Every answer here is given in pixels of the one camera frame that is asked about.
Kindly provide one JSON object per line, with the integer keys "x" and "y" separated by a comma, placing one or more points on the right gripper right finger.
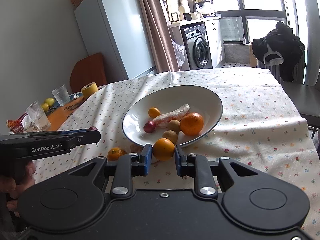
{"x": 199, "y": 168}

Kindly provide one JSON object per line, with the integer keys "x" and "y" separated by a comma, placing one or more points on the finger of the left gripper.
{"x": 79, "y": 140}
{"x": 79, "y": 132}

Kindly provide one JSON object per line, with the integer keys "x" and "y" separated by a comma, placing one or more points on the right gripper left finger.
{"x": 128, "y": 167}

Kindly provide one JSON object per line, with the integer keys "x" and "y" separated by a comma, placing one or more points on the small round orange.
{"x": 163, "y": 149}

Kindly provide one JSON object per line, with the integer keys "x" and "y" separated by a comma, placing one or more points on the brown kiwi fruit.
{"x": 171, "y": 135}
{"x": 174, "y": 125}

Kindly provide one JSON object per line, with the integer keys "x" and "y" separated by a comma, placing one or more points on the large orange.
{"x": 192, "y": 124}

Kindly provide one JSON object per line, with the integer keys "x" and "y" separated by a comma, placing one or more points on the dark red small apple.
{"x": 149, "y": 127}

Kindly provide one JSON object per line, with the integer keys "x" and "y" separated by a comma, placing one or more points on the white kitchen cabinet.
{"x": 215, "y": 42}

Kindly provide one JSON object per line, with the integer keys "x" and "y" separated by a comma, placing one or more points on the person's left hand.
{"x": 8, "y": 185}

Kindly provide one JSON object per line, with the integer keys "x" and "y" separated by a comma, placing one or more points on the mandarin orange with leaf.
{"x": 115, "y": 153}

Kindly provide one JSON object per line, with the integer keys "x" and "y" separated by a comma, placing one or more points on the red snack packet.
{"x": 20, "y": 125}

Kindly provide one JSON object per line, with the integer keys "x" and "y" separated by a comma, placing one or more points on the yellow tape roll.
{"x": 89, "y": 89}

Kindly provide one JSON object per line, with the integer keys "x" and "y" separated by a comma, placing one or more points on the clear drinking glass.
{"x": 61, "y": 95}

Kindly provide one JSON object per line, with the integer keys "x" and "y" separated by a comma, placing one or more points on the yellow green fruit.
{"x": 45, "y": 107}
{"x": 50, "y": 101}

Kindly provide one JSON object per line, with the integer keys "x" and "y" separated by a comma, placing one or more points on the wrapped pink sausage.
{"x": 162, "y": 121}

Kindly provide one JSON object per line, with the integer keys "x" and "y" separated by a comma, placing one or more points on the small orange kumquat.
{"x": 153, "y": 112}

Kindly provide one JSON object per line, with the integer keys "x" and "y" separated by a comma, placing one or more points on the orange wooden chair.
{"x": 88, "y": 70}

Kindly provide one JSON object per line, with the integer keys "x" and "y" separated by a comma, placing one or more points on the floral white tablecloth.
{"x": 260, "y": 127}

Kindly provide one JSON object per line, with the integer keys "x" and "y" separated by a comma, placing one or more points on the white bowl with dark rim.
{"x": 200, "y": 100}

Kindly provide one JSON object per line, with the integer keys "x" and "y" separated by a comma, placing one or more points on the white refrigerator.
{"x": 116, "y": 29}

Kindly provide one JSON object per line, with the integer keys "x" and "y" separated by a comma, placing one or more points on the clear plastic bag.
{"x": 179, "y": 53}

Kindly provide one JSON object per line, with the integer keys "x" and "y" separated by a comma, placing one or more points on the dark grey chair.
{"x": 306, "y": 100}

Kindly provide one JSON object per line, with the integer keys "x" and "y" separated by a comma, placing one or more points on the silver washing machine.
{"x": 196, "y": 43}

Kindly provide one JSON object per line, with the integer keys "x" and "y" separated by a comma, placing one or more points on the pink brown curtain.
{"x": 159, "y": 37}

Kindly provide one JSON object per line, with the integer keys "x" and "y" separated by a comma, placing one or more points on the black clothes pile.
{"x": 280, "y": 47}

